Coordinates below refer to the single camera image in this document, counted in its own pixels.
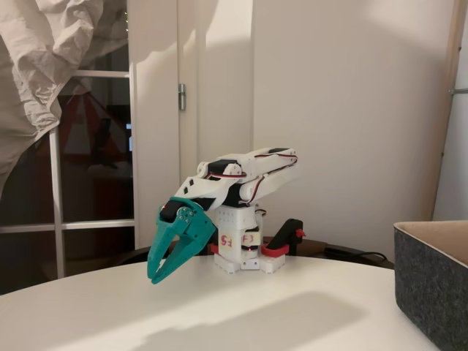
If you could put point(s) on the wooden shelf post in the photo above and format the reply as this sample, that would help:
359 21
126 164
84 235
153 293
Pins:
444 128

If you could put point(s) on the black red table clamp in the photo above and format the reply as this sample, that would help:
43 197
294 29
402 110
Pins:
214 249
289 230

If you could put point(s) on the grey felt box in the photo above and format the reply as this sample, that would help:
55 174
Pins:
428 292

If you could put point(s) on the metal shelf cross brace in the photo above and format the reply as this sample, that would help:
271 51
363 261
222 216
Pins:
460 90

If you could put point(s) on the white glazed door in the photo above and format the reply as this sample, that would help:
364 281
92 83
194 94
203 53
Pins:
134 164

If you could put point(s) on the metal door hinge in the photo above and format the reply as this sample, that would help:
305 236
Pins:
183 97

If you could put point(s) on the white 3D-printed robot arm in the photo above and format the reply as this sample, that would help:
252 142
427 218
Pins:
270 179

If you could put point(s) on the beige crumpled curtain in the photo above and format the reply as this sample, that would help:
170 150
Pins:
36 55

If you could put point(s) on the grey shelf panel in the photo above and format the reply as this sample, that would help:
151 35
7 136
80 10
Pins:
455 164

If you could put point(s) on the dark wooden chair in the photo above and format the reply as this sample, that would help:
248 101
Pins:
314 246
135 256

